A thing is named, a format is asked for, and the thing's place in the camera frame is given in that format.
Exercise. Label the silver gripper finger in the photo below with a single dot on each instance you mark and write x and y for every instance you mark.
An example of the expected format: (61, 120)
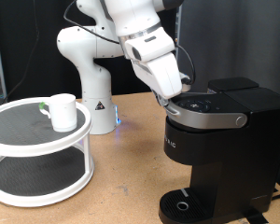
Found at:
(161, 100)

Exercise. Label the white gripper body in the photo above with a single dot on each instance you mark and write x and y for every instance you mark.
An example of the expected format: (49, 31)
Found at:
(161, 71)

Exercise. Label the white mug with green tape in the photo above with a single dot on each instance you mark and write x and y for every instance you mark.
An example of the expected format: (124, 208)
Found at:
(64, 113)

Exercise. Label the black Keurig coffee machine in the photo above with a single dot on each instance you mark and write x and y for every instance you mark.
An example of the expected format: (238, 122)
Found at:
(239, 161)

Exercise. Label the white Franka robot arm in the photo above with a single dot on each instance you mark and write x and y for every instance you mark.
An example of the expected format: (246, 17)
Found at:
(96, 77)

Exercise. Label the dark grey partition panel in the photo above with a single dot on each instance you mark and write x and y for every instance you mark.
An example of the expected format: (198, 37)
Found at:
(233, 28)

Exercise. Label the white two-tier turntable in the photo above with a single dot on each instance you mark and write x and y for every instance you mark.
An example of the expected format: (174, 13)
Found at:
(37, 149)

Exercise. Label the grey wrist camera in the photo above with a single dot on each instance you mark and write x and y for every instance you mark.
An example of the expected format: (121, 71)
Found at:
(185, 82)

